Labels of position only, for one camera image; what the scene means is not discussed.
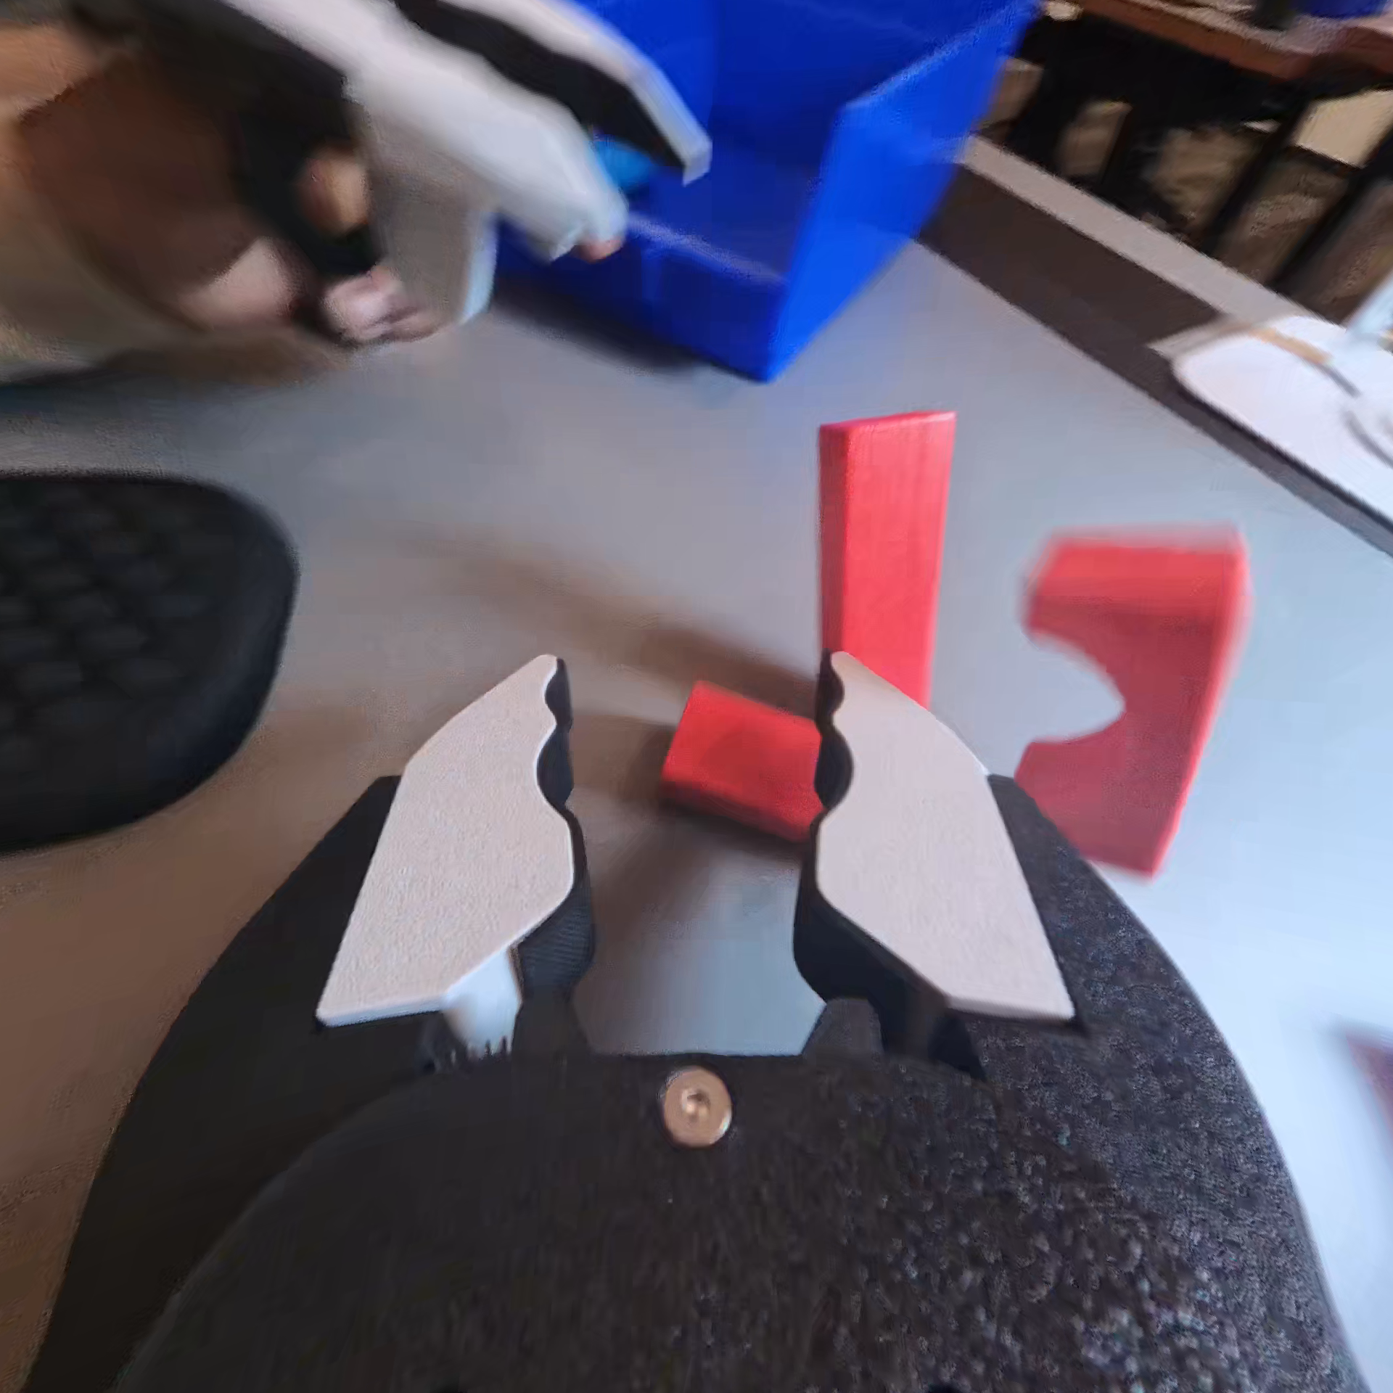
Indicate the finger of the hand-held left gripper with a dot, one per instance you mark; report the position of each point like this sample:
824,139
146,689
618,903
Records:
588,64
458,109

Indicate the red wooden arch block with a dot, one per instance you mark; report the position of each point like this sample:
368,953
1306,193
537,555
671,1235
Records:
1155,632

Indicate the red rectangular wooden block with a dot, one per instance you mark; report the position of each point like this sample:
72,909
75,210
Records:
740,761
886,544

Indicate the brown wooden table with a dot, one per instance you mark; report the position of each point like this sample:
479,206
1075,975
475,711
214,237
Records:
1197,31

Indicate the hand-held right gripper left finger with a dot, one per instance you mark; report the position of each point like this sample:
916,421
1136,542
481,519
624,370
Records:
458,861

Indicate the blue plastic bin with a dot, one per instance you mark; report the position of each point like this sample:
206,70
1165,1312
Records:
848,218

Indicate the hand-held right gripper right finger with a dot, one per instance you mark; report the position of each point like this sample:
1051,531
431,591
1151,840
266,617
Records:
925,870

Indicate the white document stand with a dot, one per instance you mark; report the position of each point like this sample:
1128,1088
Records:
1250,381

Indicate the person's left hand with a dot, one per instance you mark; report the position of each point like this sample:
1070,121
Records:
163,186

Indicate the black padded armrest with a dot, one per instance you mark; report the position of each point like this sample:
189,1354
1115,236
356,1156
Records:
130,652

